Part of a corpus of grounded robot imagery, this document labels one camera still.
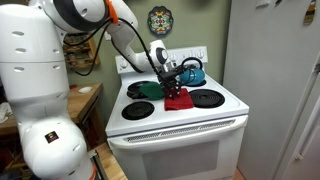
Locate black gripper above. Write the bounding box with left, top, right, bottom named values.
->
left=159, top=64, right=184, bottom=100

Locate red terry cloth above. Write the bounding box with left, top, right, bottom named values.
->
left=163, top=88, right=195, bottom=112

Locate green quilted pot holder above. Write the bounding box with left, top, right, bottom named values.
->
left=139, top=81, right=165, bottom=101

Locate large black coil burner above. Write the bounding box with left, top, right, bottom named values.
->
left=188, top=88, right=226, bottom=109

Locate white electric stove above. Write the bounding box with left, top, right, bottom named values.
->
left=104, top=45, right=250, bottom=180

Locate small white dish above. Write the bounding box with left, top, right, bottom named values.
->
left=78, top=86, right=94, bottom=94

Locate wooden spice rack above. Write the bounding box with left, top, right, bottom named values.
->
left=62, top=31, right=101, bottom=69

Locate white refrigerator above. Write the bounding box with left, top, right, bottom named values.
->
left=222, top=0, right=320, bottom=180

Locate wooden side table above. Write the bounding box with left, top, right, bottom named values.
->
left=0, top=82, right=104, bottom=151

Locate wooden platform board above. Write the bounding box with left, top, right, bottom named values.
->
left=94, top=143, right=128, bottom=180

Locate white fridge paper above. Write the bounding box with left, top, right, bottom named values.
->
left=255, top=0, right=271, bottom=8

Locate colourful fridge flyer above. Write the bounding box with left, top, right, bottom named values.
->
left=303, top=0, right=317, bottom=26

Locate white rag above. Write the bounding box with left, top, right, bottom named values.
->
left=0, top=101, right=13, bottom=124

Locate blue kettle with black handle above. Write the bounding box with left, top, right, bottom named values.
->
left=179, top=56, right=207, bottom=87

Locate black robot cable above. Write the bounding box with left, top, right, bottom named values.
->
left=64, top=18, right=174, bottom=88

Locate colourful decorative wall plate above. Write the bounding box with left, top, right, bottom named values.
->
left=147, top=5, right=175, bottom=37

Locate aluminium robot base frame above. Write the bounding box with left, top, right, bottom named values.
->
left=88, top=149, right=108, bottom=180

